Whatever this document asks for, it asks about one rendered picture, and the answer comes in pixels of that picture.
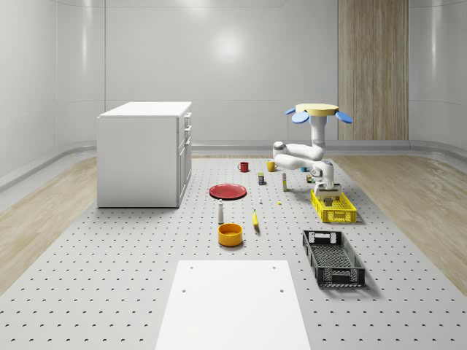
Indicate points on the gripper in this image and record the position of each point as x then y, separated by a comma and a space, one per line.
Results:
328, 191

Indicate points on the tall pale yellow bottle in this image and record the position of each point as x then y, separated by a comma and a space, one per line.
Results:
284, 182

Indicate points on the small white bottle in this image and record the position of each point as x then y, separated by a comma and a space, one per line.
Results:
220, 215

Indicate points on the red mug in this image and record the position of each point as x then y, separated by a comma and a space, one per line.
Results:
244, 167

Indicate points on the red plate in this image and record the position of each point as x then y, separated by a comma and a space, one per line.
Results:
228, 191

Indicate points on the flat-sided can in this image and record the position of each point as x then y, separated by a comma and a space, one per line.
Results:
261, 179

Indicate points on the puzzle cube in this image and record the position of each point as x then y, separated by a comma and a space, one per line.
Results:
309, 178

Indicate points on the yellow basket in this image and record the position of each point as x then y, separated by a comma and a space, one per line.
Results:
337, 215

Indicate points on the white cabinet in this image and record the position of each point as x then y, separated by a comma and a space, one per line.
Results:
138, 160

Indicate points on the yellow mug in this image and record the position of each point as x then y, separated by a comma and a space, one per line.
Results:
270, 166

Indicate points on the white board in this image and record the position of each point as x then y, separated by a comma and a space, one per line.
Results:
233, 306

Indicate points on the yellow bowl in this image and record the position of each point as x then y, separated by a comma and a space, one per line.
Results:
230, 237

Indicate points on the dark grey basket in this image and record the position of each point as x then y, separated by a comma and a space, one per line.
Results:
330, 259

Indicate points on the banana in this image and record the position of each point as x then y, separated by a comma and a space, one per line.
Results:
255, 218

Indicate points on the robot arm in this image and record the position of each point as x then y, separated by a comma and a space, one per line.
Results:
297, 155

